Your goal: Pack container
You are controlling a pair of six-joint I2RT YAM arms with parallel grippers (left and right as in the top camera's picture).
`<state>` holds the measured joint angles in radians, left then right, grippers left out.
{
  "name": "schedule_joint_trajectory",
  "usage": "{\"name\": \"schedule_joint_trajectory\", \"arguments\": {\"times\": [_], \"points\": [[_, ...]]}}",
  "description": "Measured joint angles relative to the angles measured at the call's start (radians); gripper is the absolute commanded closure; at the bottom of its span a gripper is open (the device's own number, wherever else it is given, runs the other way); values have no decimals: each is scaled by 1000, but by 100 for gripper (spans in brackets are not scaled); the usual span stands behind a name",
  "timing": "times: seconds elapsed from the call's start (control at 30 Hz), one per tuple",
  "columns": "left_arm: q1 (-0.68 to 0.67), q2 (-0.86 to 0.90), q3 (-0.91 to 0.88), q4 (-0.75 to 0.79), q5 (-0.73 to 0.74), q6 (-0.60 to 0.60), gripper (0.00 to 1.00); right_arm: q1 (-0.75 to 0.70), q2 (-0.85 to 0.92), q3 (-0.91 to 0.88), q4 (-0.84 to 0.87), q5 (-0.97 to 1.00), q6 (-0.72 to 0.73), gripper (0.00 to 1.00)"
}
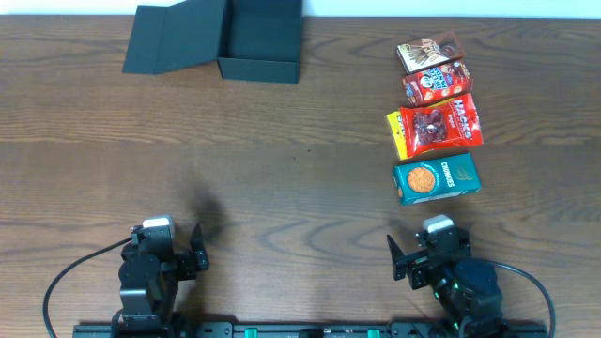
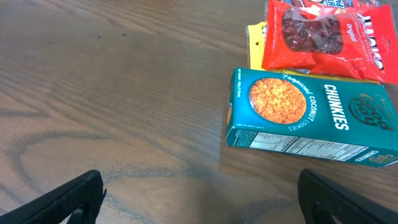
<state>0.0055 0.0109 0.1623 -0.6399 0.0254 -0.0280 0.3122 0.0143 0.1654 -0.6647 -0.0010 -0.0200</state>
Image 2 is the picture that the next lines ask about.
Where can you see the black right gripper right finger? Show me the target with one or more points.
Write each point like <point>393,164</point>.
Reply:
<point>323,200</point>

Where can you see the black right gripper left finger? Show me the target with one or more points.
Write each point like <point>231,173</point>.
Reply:
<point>78,201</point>

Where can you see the teal coconut cookie box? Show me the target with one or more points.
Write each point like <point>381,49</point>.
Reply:
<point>315,117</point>

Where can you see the red Hacks candy bag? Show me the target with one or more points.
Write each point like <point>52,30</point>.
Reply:
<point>360,45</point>

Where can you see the red Hello Panda box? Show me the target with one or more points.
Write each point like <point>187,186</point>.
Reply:
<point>340,4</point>

